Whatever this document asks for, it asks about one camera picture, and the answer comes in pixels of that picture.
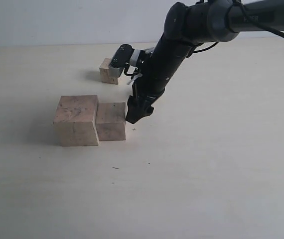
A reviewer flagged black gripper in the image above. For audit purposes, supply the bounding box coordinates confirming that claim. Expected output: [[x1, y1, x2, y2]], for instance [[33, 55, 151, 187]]
[[126, 76, 165, 124]]

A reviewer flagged second largest wooden cube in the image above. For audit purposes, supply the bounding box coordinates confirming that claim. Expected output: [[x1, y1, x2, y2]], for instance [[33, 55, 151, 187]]
[[95, 102, 126, 141]]

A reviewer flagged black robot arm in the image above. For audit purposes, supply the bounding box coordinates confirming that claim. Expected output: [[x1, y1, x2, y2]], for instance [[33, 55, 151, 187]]
[[122, 0, 284, 124]]

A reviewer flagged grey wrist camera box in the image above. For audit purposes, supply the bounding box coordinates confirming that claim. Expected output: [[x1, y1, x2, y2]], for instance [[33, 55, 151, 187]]
[[109, 44, 141, 78]]

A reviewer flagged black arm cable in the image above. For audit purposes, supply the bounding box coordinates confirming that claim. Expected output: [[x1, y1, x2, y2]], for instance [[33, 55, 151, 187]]
[[186, 0, 284, 58]]

